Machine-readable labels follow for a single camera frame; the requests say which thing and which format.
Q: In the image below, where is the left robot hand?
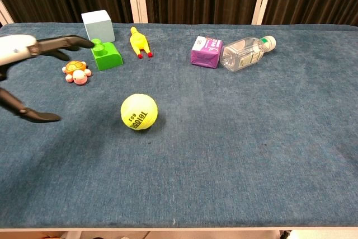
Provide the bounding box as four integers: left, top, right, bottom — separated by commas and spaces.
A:
0, 34, 95, 124

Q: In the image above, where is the yellow tennis ball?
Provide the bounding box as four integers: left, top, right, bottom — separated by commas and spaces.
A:
120, 93, 159, 131

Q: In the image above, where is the orange pink turtle toy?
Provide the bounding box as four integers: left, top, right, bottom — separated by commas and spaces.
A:
62, 59, 92, 86

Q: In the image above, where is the light blue foam cube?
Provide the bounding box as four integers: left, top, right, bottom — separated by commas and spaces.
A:
81, 10, 116, 43

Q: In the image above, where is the green toy building block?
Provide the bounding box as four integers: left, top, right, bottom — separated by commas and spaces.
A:
90, 38, 124, 72

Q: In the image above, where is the yellow rubber chicken toy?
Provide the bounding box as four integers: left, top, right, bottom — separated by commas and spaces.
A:
129, 26, 154, 59

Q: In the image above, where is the purple carton box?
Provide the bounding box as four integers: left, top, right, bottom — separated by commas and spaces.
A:
190, 35, 224, 69

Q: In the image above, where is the blue table cloth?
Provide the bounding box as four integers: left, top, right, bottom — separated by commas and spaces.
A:
0, 22, 358, 229

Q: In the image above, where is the clear plastic water bottle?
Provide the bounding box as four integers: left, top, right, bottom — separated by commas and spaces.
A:
220, 35, 277, 73

